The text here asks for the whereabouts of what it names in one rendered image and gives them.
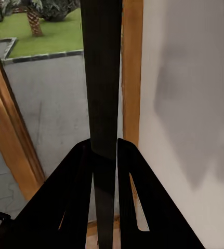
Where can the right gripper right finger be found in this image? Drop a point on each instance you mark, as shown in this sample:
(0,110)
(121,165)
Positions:
(168,228)

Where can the poster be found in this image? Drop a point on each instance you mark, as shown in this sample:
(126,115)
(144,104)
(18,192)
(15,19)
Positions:
(101,25)

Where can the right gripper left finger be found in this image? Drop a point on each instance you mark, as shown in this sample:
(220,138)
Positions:
(57,216)

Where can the door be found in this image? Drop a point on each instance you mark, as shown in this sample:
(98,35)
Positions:
(43,95)

